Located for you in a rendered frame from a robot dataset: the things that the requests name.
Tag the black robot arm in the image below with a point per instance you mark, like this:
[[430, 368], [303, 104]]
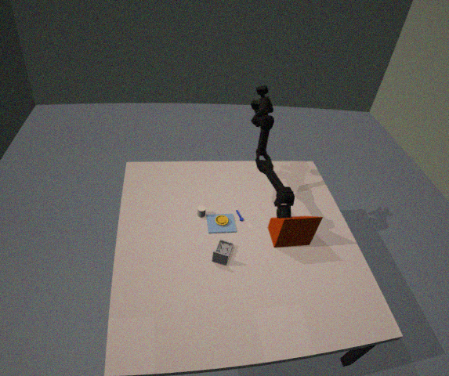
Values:
[[284, 193]]

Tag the yellow plate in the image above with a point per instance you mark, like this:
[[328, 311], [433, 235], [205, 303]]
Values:
[[221, 220]]

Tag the grey dish rack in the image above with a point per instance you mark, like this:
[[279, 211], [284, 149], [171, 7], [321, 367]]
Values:
[[222, 252]]

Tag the light blue square mat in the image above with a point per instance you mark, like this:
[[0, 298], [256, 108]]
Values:
[[213, 227]]

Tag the white cylindrical cup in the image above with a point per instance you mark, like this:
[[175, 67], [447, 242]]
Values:
[[201, 211]]

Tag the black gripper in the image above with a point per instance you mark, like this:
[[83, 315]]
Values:
[[265, 100]]

